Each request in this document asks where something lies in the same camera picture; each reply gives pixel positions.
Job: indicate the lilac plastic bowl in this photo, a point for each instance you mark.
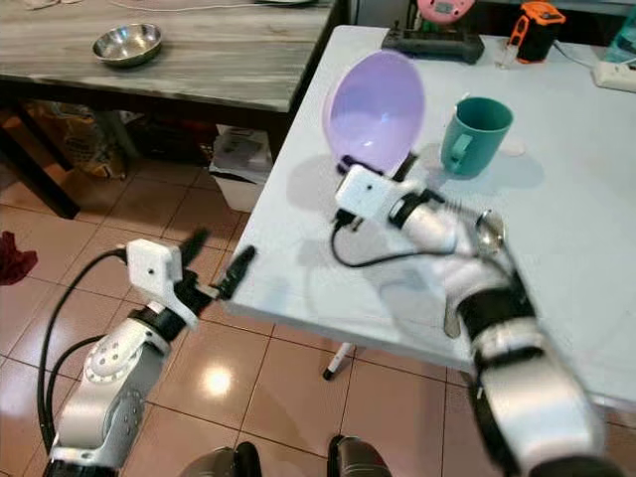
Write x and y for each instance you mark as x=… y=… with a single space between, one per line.
x=376 y=104

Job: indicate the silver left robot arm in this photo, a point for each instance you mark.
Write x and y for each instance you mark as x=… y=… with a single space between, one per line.
x=104 y=397

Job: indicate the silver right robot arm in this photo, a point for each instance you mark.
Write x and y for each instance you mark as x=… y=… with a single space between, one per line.
x=537 y=397

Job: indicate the teal plastic mug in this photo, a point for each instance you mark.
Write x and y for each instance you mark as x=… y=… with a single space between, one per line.
x=479 y=134

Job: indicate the white storage box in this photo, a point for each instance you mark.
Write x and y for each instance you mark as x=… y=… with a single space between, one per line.
x=240 y=169

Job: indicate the metal spoon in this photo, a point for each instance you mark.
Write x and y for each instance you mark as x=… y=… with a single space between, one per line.
x=490 y=233
x=451 y=323

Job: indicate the black tray-shaped device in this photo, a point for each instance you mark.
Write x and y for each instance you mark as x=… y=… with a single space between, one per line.
x=432 y=44

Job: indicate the grey marble-top table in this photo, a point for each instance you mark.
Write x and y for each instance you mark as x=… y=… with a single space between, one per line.
x=238 y=65

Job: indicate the pink round appliance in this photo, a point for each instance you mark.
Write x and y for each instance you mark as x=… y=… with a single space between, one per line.
x=445 y=9

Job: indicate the black left robot foot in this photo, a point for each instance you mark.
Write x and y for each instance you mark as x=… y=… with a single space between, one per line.
x=221 y=463

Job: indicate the black robot foot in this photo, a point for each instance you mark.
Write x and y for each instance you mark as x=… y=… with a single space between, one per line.
x=221 y=463
x=364 y=457

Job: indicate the brown printed bag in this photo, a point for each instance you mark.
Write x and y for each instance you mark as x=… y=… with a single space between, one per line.
x=65 y=137

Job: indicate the dark red cloth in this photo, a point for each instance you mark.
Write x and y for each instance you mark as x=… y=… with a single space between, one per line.
x=15 y=260

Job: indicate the white folding table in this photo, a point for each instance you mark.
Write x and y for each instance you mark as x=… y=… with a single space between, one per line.
x=576 y=248

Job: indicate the orange and black power tool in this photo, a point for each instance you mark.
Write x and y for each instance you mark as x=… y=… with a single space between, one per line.
x=540 y=33

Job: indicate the small stainless steel bowl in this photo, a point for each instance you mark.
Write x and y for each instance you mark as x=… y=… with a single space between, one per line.
x=127 y=44

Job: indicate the black right robot foot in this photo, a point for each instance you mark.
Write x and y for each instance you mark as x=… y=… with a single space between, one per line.
x=364 y=457

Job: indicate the white power strip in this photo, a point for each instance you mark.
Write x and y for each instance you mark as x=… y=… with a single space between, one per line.
x=616 y=77

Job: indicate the teal container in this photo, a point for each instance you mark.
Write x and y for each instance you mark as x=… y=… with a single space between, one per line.
x=626 y=35

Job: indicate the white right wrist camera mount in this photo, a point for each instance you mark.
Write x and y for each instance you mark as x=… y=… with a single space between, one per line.
x=368 y=191

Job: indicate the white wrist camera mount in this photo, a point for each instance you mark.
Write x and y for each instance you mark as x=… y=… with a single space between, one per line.
x=151 y=270
x=368 y=191

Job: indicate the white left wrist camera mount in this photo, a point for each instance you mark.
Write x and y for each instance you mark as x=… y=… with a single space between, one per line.
x=151 y=270

